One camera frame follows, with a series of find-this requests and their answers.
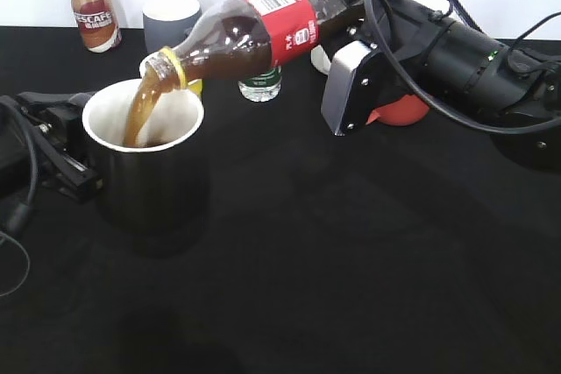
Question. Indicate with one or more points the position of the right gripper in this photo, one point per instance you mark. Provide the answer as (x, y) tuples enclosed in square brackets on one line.
[(411, 39)]

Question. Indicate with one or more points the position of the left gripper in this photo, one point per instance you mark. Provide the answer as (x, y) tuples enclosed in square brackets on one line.
[(69, 177)]

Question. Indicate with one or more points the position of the cola bottle red label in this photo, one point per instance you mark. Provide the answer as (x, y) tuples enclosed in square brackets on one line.
[(240, 39)]

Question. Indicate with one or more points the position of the black mug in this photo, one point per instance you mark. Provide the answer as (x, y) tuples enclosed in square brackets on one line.
[(162, 184)]

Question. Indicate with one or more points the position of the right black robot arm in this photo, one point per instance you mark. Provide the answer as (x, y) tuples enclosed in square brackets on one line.
[(508, 91)]

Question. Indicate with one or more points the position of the yellow paper cup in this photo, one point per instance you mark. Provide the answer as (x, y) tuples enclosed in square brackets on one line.
[(195, 86)]

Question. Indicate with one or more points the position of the white mug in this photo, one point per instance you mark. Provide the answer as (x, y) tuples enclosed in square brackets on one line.
[(320, 60)]

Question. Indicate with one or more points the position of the clear water bottle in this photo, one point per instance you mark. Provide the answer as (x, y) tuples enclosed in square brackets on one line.
[(262, 88)]

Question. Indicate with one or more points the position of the Nescafe coffee bottle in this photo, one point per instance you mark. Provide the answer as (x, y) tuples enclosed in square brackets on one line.
[(97, 23)]

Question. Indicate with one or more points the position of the red mug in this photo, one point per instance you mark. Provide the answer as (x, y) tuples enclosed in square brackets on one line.
[(406, 111)]

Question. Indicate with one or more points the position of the grey mug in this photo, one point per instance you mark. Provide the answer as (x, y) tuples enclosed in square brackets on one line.
[(168, 22)]

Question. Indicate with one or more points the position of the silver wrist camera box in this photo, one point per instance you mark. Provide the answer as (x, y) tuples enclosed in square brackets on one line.
[(346, 104)]

